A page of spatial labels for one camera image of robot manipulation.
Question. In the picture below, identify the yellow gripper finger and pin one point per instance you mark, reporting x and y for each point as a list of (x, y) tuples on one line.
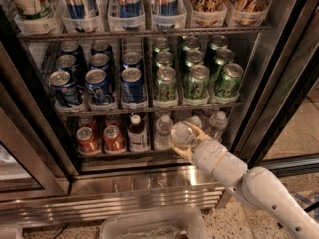
[(185, 153), (199, 134)]

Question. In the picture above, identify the clear water bottle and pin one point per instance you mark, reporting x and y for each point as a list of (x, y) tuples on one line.
[(163, 130), (195, 120), (217, 125), (181, 136)]

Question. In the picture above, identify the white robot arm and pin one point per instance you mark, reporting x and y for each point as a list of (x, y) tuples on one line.
[(256, 187)]

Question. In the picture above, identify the brown tea bottle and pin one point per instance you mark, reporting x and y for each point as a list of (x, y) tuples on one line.
[(138, 139)]

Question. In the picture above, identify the stainless steel fridge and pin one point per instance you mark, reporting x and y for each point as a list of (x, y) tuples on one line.
[(281, 60)]

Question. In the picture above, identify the white patterned can top shelf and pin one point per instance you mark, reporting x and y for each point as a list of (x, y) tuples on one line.
[(33, 9)]

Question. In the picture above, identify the green soda can front middle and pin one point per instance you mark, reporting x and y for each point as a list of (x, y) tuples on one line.
[(196, 83)]

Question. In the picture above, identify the green soda can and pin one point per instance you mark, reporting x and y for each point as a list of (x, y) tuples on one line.
[(196, 83), (216, 42), (165, 84), (190, 43), (228, 82), (222, 57), (194, 57), (161, 44), (164, 58)]

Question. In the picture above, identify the green soda can front right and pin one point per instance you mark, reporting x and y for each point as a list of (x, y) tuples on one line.
[(228, 82)]

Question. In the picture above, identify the green soda can front left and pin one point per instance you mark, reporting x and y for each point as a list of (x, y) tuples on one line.
[(165, 84)]

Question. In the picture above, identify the orange soda can front right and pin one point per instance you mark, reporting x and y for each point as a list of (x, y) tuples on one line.
[(113, 140)]

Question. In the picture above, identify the orange soda can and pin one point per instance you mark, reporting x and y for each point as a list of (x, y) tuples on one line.
[(87, 141), (87, 121), (113, 140), (113, 119)]

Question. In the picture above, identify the clear plastic bin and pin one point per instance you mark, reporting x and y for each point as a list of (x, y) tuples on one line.
[(161, 223)]

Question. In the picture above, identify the green soda can middle centre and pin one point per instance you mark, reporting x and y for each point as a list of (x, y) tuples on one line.
[(194, 57)]

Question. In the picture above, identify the blue soda can front right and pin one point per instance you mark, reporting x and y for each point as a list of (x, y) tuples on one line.
[(132, 86)]

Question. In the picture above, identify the blue soda can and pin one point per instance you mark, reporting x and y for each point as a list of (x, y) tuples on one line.
[(132, 86), (132, 60), (65, 89), (73, 48), (98, 86), (70, 64), (100, 61), (102, 47)]

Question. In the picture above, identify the green soda can middle right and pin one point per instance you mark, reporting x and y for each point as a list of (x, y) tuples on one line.
[(222, 57)]

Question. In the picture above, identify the orange soda can back right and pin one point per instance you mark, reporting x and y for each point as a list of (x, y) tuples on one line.
[(113, 119)]

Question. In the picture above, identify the green soda can middle left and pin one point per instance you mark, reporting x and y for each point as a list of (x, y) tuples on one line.
[(164, 58)]

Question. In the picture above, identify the green soda can back centre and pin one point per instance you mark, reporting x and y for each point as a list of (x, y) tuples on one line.
[(190, 43)]

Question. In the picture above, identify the green soda can back right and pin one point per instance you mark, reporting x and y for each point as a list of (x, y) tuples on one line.
[(216, 42)]

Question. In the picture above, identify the orange soda can front left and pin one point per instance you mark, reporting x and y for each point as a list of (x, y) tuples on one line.
[(87, 141)]

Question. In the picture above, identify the green soda can back left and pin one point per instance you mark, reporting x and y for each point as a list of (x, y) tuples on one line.
[(161, 44)]

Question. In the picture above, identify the blue soda can middle right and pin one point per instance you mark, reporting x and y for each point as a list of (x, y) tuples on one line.
[(132, 60)]

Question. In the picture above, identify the orange soda can back left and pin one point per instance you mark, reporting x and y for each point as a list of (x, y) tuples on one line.
[(87, 121)]

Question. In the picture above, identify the blue soda can front middle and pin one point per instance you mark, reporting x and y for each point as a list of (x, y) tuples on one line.
[(98, 86)]

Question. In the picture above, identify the blue soda can middle centre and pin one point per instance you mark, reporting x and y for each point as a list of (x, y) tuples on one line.
[(100, 61)]

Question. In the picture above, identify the black tripod leg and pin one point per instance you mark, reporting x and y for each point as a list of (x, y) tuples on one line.
[(311, 207)]

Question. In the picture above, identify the blue soda can back centre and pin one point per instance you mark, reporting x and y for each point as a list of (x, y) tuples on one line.
[(102, 47)]

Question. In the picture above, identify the blue soda can front left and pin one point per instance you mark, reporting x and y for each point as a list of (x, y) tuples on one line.
[(65, 89)]

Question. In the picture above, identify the blue soda can middle left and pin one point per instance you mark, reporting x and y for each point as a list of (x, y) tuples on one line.
[(70, 64)]

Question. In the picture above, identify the blue silver energy drink middle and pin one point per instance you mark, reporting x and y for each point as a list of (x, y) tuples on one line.
[(128, 0)]

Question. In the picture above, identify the blue soda can back left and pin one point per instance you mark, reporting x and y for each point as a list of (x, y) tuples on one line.
[(73, 48)]

